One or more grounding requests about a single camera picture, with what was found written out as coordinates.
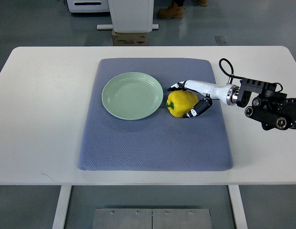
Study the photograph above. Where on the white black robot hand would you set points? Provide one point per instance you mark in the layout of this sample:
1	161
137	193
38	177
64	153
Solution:
206	93

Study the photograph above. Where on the yellow bell pepper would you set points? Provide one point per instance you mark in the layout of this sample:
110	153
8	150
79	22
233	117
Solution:
180	102

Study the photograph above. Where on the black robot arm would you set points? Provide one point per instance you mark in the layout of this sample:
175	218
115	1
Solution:
263	101

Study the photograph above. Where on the grey floor outlet plate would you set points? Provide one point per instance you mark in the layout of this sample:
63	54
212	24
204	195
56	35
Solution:
221	39

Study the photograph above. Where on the light green plate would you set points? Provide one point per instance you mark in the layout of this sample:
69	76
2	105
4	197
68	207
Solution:
132	96

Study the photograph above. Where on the metal floor plate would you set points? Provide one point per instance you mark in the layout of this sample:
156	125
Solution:
148	218

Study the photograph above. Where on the blue quilted mat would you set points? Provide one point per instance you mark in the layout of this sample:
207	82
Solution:
159	142

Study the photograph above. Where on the tan work boot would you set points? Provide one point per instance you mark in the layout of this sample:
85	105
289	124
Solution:
202	3
173	11

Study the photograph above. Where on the right white table leg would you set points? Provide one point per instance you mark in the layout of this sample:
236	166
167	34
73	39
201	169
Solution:
237	206

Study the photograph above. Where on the white table leg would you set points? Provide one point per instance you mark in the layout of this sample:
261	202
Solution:
237	206
62	207

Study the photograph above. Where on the cardboard box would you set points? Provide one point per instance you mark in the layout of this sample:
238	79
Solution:
129	39

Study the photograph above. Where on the white cabinet with slot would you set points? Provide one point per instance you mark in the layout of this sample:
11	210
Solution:
87	6

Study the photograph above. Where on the left white table leg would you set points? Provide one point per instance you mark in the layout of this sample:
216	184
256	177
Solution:
62	207

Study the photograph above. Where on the white pedestal base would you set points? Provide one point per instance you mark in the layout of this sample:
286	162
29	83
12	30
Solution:
130	16

